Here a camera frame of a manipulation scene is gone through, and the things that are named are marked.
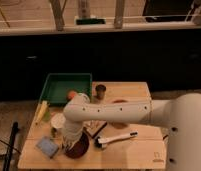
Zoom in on black and wood block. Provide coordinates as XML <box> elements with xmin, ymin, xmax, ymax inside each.
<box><xmin>83</xmin><ymin>120</ymin><xmax>107</xmax><ymax>138</ymax></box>

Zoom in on green plastic tray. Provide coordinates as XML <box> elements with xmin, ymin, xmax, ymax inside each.
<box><xmin>39</xmin><ymin>73</ymin><xmax>92</xmax><ymax>106</ymax></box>

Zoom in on blue sponge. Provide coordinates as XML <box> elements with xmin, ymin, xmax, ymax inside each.
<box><xmin>36</xmin><ymin>137</ymin><xmax>59</xmax><ymax>158</ymax></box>

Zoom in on wooden table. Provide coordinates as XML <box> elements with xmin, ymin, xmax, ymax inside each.
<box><xmin>17</xmin><ymin>81</ymin><xmax>172</xmax><ymax>171</ymax></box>

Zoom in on green block on ledge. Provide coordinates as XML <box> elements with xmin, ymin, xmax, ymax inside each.
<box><xmin>76</xmin><ymin>18</ymin><xmax>106</xmax><ymax>25</ymax></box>

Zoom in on white handled black brush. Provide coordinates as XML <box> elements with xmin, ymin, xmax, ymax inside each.
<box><xmin>94</xmin><ymin>132</ymin><xmax>138</xmax><ymax>148</ymax></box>

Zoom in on white round container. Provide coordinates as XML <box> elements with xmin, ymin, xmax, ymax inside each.
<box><xmin>50</xmin><ymin>113</ymin><xmax>65</xmax><ymax>130</ymax></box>

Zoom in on black pole stand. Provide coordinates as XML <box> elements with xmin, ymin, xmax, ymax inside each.
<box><xmin>3</xmin><ymin>122</ymin><xmax>19</xmax><ymax>171</ymax></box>

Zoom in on orange bowl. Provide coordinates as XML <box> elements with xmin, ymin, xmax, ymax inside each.
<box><xmin>110</xmin><ymin>99</ymin><xmax>128</xmax><ymax>129</ymax></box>

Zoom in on red tomato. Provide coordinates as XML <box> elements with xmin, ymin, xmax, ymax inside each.
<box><xmin>67</xmin><ymin>90</ymin><xmax>77</xmax><ymax>100</ymax></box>

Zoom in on purple bowl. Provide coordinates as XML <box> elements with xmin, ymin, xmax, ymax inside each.
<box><xmin>65</xmin><ymin>133</ymin><xmax>89</xmax><ymax>159</ymax></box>

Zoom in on yellow corn cob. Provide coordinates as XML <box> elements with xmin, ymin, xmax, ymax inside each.
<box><xmin>35</xmin><ymin>101</ymin><xmax>48</xmax><ymax>124</ymax></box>

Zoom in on small metal cup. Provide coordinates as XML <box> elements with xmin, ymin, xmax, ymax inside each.
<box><xmin>95</xmin><ymin>84</ymin><xmax>106</xmax><ymax>100</ymax></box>

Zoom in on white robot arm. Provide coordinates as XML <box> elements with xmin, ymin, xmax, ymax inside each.
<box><xmin>62</xmin><ymin>93</ymin><xmax>201</xmax><ymax>171</ymax></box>

